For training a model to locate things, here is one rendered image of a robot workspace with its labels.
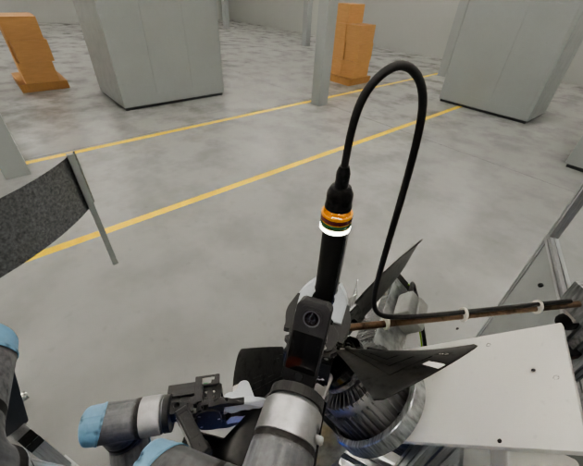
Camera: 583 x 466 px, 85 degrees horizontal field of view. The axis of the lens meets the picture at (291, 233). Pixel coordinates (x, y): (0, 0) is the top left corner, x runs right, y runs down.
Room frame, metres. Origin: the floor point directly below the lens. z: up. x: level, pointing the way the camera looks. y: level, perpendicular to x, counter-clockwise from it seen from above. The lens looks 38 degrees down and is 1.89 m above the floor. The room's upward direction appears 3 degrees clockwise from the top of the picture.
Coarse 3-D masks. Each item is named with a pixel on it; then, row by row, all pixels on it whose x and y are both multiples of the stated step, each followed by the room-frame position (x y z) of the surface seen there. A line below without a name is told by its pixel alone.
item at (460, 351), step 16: (352, 352) 0.35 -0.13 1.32; (368, 352) 0.34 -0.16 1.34; (384, 352) 0.33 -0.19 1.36; (400, 352) 0.33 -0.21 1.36; (416, 352) 0.32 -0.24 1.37; (432, 352) 0.31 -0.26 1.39; (464, 352) 0.29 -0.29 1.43; (352, 368) 0.29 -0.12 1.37; (368, 368) 0.28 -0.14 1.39; (384, 368) 0.27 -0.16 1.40; (400, 368) 0.27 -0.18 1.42; (416, 368) 0.26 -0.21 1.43; (432, 368) 0.26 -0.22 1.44; (368, 384) 0.24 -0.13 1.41; (384, 384) 0.23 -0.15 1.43; (400, 384) 0.23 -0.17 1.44
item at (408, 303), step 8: (400, 296) 0.67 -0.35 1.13; (408, 296) 0.64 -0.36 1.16; (416, 296) 0.65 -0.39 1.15; (400, 304) 0.63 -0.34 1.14; (408, 304) 0.61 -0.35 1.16; (416, 304) 0.62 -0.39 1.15; (424, 304) 0.64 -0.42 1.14; (400, 312) 0.59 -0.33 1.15; (408, 312) 0.58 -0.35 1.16; (416, 312) 0.60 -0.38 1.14; (424, 312) 0.61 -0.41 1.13; (408, 328) 0.57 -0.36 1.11; (416, 328) 0.56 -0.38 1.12
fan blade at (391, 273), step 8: (400, 256) 0.56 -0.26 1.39; (408, 256) 0.63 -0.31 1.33; (392, 264) 0.55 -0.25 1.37; (400, 264) 0.61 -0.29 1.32; (384, 272) 0.54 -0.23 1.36; (392, 272) 0.59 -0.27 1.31; (400, 272) 0.65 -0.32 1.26; (384, 280) 0.57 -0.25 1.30; (392, 280) 0.62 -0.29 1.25; (368, 288) 0.52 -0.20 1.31; (384, 288) 0.59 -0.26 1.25; (360, 296) 0.51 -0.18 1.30; (368, 296) 0.54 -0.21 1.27; (360, 304) 0.52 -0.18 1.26; (368, 304) 0.54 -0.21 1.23
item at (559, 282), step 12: (576, 192) 1.24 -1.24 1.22; (576, 204) 1.20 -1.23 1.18; (564, 216) 1.20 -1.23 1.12; (552, 228) 1.23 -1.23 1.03; (552, 240) 1.17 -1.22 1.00; (552, 252) 1.09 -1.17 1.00; (528, 264) 1.21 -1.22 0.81; (552, 264) 1.03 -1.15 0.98; (552, 276) 0.97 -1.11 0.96; (564, 288) 0.87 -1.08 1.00; (504, 300) 1.20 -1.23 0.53; (564, 312) 0.76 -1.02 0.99
